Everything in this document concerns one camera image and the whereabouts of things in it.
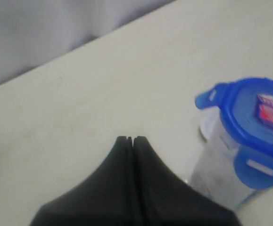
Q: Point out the clear tall plastic container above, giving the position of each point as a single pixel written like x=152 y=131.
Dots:
x=227 y=172

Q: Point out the blue plastic lid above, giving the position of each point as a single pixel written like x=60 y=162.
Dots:
x=246 y=113

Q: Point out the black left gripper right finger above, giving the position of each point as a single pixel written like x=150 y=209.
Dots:
x=168 y=201

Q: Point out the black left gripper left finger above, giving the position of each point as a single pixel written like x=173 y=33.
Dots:
x=109 y=196

